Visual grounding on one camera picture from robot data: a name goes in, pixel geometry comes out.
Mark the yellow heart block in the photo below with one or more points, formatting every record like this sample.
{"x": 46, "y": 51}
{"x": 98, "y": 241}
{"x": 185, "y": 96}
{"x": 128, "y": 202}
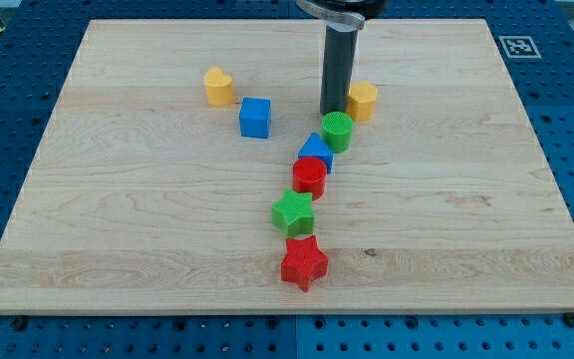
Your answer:
{"x": 218, "y": 87}

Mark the yellow hexagon block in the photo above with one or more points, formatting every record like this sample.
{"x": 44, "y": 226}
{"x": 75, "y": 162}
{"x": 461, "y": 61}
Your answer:
{"x": 362, "y": 98}

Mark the white fiducial marker tag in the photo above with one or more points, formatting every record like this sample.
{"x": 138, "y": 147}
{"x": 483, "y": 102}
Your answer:
{"x": 519, "y": 47}

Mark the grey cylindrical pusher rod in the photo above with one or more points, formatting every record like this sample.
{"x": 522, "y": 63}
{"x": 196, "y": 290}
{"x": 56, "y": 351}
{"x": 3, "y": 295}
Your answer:
{"x": 339, "y": 52}

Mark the blue triangle block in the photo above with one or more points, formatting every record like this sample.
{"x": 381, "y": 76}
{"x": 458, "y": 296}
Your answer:
{"x": 314, "y": 146}

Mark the light wooden board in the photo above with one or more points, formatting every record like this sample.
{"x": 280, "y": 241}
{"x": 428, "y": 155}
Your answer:
{"x": 143, "y": 199}

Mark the black board stop bolt left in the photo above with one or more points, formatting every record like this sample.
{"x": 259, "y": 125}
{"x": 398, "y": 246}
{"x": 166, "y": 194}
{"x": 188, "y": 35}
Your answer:
{"x": 19, "y": 323}

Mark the black board stop bolt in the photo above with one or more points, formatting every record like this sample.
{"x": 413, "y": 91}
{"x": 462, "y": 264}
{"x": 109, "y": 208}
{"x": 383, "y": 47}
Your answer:
{"x": 19, "y": 323}
{"x": 568, "y": 319}

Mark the blue cube block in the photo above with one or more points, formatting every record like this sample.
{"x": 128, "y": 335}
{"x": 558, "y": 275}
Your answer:
{"x": 255, "y": 118}

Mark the green star block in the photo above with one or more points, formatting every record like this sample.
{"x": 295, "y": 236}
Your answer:
{"x": 293, "y": 213}

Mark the red star block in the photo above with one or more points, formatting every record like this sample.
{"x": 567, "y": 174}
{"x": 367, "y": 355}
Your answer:
{"x": 304, "y": 262}

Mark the green cylinder block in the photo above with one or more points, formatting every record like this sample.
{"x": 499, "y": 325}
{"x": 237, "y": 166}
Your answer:
{"x": 337, "y": 129}

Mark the black robot arm flange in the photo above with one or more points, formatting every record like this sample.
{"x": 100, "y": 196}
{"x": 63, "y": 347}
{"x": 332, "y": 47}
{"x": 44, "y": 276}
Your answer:
{"x": 350, "y": 14}

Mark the red cylinder block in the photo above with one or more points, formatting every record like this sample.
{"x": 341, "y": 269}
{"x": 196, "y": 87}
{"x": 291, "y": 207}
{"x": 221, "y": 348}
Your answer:
{"x": 309, "y": 174}

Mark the black board stop bolt right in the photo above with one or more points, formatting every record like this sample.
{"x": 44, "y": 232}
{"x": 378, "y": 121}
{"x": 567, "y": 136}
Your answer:
{"x": 568, "y": 319}

